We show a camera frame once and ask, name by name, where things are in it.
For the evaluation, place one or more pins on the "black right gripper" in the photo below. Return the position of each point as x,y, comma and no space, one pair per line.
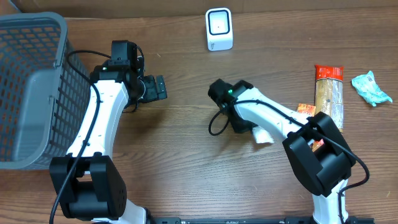
241,129

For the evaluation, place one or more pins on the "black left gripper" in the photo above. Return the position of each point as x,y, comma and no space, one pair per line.
148,94

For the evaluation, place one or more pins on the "white tube gold cap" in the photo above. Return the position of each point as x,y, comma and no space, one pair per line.
261,136

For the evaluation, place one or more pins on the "small orange carton box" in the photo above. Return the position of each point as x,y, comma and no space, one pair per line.
306,109

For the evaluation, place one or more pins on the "orange spaghetti packet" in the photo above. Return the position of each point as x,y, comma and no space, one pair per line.
329,93

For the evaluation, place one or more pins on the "teal tissue packet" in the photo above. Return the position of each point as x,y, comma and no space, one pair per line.
369,90

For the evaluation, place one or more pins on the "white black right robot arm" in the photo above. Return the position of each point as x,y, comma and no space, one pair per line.
317,152

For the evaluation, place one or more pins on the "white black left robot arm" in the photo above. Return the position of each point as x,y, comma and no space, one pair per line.
88,184

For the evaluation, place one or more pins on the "white barcode scanner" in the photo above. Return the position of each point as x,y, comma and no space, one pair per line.
219,29

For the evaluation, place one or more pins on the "grey plastic mesh basket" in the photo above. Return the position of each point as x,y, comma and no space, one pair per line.
43,100

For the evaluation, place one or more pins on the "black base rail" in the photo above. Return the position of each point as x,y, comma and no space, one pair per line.
236,220

